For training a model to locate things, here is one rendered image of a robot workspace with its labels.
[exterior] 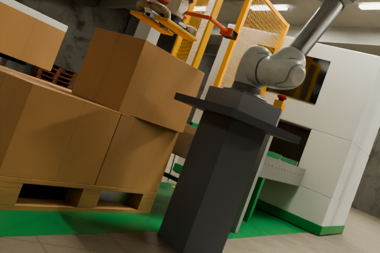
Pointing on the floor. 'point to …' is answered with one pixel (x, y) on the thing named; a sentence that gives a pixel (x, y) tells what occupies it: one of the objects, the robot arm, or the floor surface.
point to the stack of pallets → (68, 78)
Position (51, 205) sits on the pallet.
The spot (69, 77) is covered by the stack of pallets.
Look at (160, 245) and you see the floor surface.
